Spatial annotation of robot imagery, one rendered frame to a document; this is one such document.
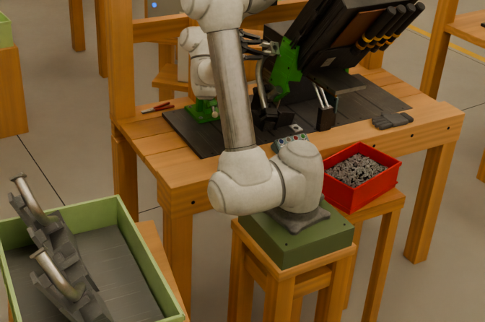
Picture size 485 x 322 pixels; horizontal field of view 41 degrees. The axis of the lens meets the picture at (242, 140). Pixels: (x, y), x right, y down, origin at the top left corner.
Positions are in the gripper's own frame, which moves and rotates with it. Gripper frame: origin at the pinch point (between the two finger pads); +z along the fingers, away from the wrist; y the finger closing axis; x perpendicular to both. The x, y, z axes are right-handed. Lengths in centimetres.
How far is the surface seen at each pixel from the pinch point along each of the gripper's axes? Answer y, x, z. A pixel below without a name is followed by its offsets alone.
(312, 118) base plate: -26.1, 9.6, 27.1
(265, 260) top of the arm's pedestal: -90, -24, -33
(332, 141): -41.5, -4.8, 23.1
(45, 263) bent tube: -87, -38, -111
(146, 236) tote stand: -75, 9, -60
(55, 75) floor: 94, 279, 3
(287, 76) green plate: -13.5, -4.5, 4.5
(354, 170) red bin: -57, -18, 20
